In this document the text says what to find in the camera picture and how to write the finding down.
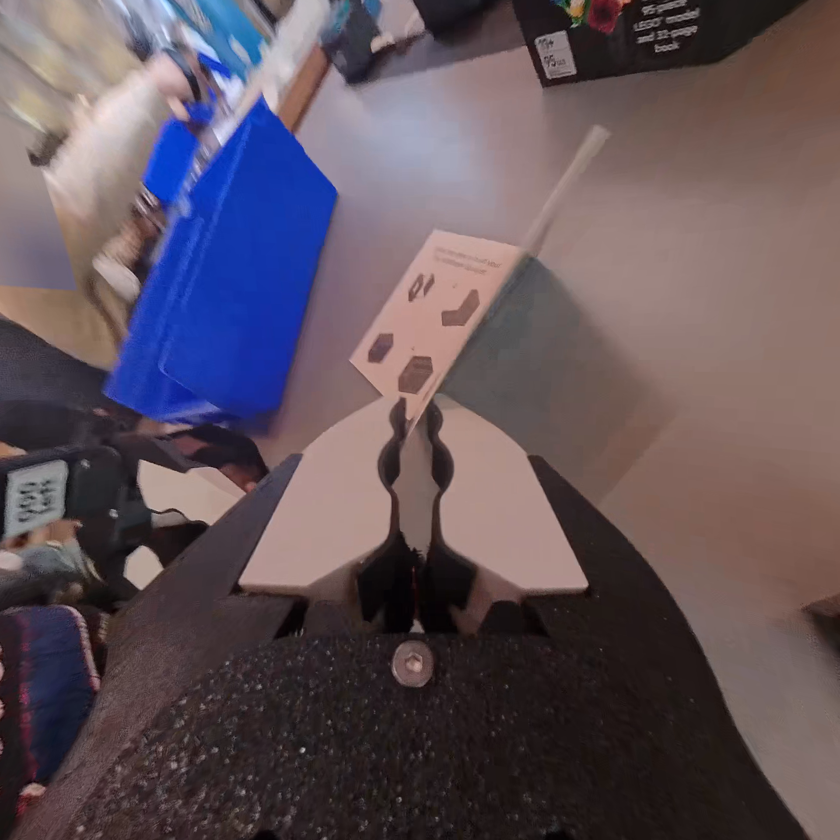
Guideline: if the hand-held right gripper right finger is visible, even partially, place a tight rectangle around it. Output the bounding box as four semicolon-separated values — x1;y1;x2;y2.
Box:
431;401;589;615

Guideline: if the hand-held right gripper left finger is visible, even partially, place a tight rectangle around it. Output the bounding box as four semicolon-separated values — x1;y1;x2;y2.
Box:
241;398;418;618

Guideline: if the white instruction booklet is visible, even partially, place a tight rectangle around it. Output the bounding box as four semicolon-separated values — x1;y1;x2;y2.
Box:
351;125;611;552

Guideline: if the blue plastic bin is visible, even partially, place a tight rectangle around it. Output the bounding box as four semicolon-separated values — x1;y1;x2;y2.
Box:
105;99;340;424

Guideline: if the black glossy cardboard box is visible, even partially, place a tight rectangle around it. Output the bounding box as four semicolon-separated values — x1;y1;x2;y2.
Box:
512;0;804;88

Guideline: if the person's left forearm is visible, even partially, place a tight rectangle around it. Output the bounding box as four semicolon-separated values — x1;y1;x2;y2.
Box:
0;541;99;607

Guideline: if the grey desk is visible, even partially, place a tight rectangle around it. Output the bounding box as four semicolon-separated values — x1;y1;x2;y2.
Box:
132;0;840;840

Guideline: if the person's dark clothing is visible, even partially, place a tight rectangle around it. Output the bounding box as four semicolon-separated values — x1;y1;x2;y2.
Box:
0;604;106;830

